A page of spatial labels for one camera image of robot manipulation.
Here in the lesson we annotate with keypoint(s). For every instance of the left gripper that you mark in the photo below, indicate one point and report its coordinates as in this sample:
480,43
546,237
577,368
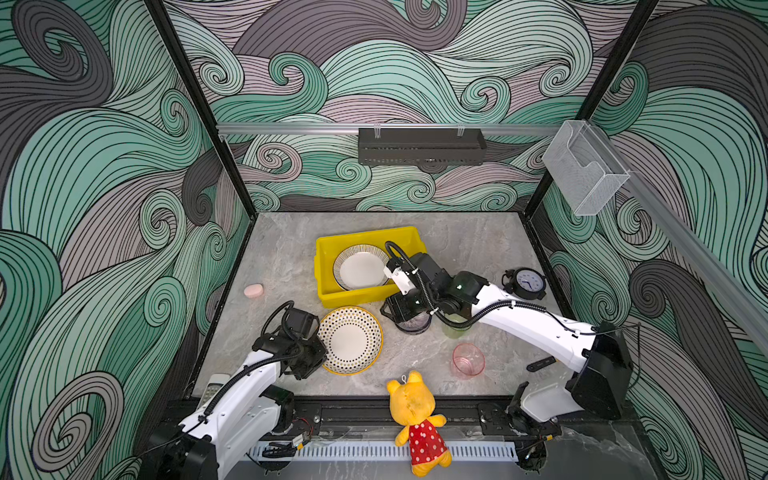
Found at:
320,357

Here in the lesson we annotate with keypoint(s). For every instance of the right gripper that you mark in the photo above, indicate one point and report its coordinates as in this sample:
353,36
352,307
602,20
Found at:
398,307

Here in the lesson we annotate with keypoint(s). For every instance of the purple striped bowl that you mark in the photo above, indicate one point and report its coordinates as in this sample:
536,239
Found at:
416,325

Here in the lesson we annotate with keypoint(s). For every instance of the dotted plate yellow rim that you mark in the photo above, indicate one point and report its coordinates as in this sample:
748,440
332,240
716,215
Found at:
353,339

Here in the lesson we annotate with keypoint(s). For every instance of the white plate black striped rim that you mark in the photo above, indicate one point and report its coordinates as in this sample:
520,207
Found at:
360,266

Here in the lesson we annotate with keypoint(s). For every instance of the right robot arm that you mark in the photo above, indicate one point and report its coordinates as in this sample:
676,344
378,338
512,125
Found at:
597,359

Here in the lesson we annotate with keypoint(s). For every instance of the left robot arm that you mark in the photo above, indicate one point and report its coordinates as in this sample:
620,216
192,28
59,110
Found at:
208,443

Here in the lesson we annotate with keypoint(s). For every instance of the yellow plastic bin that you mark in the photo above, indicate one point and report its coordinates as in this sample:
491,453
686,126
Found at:
331,294

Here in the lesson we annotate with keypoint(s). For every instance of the green plastic cup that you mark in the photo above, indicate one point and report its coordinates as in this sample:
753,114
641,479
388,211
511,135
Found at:
455,329

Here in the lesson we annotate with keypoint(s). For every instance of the pink plastic cup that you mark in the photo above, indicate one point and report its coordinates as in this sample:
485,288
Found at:
467,361

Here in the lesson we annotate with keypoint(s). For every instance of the pink soap bar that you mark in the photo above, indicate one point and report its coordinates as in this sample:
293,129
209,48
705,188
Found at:
254,291

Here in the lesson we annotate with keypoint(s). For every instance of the white remote control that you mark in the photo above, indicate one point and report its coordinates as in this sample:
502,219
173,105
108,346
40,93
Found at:
214,384

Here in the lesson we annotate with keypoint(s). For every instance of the black alarm clock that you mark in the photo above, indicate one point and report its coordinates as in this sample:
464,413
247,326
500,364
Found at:
524,283

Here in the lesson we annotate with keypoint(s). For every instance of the yellow plush bear red dress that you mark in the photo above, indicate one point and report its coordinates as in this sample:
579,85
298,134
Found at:
412,405

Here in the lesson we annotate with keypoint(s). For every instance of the black adjustable wrench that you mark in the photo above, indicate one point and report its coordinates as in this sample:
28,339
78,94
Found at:
541,364

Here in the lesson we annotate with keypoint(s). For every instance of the white slotted cable duct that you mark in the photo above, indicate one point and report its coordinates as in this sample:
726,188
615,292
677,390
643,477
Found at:
362,451

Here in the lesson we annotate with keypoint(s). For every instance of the clear acrylic wall holder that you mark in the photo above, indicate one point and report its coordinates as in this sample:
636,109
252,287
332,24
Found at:
585,166

